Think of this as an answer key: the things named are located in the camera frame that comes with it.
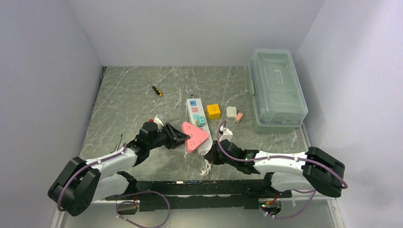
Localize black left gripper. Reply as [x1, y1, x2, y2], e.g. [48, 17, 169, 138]
[147, 122, 190, 150]

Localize pink triangular plug adapter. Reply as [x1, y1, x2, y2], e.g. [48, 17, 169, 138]
[181, 122, 209, 153]

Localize teal plug adapter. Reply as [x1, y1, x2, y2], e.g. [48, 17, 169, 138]
[193, 114, 206, 127]

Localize white power strip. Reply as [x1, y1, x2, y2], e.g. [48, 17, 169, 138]
[186, 98, 213, 155]

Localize yellow cube plug adapter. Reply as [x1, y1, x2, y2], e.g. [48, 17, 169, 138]
[206, 104, 221, 120]

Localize small salmon pink plug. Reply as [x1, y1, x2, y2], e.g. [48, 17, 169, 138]
[234, 112, 243, 124]

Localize white plug adapter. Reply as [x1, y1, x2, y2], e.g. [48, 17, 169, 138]
[226, 106, 238, 118]

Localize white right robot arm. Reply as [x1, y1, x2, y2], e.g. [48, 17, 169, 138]
[204, 140, 348, 198]

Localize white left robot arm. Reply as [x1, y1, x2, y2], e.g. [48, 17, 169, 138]
[48, 121, 190, 216]

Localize small black orange screwdriver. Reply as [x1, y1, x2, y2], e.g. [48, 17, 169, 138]
[147, 80, 163, 96]

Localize yellow black large screwdriver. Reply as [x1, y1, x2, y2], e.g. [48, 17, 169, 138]
[114, 134, 123, 151]

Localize translucent green storage box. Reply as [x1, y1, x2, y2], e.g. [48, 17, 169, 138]
[248, 48, 308, 133]

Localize white coiled power cord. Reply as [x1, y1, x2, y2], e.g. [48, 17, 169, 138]
[199, 154, 211, 177]

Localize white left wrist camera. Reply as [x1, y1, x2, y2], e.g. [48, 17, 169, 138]
[154, 114, 164, 129]

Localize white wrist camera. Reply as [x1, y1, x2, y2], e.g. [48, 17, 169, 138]
[218, 126, 233, 142]
[154, 114, 164, 129]

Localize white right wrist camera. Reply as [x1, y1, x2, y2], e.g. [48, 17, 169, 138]
[218, 126, 233, 142]

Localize black aluminium base frame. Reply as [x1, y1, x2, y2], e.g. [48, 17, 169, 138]
[58, 178, 336, 228]

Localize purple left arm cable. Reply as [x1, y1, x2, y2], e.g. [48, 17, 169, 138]
[57, 143, 171, 228]

